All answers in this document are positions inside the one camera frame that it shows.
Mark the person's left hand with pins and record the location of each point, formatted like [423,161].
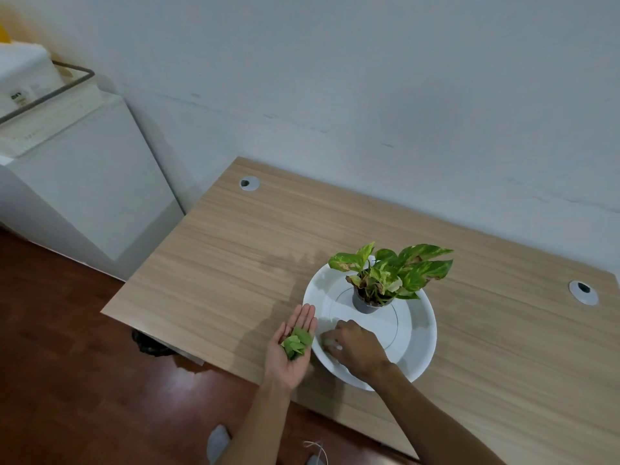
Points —
[286,365]

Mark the person's right hand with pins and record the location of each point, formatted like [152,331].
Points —
[361,351]

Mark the person's left thumb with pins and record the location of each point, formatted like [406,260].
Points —
[276,334]

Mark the person's right fingers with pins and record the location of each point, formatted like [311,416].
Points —
[334,339]

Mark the pile of green leaves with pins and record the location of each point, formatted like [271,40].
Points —
[296,342]

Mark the person's left forearm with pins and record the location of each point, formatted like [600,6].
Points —
[259,426]

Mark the person's right forearm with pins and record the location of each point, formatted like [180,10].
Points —
[431,426]

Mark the dark grey plant pot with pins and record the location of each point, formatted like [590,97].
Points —
[364,305]

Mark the white round tray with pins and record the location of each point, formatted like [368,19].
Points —
[411,334]

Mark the green variegated plant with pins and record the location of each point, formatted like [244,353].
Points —
[392,271]

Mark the white slipper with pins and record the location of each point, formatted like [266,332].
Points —
[315,460]
[218,443]

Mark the black bag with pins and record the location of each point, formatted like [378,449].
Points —
[152,344]

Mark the white cabinet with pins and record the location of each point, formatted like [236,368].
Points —
[92,188]

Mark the white box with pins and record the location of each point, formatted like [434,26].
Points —
[24,72]

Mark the yellow object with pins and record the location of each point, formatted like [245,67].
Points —
[4,34]

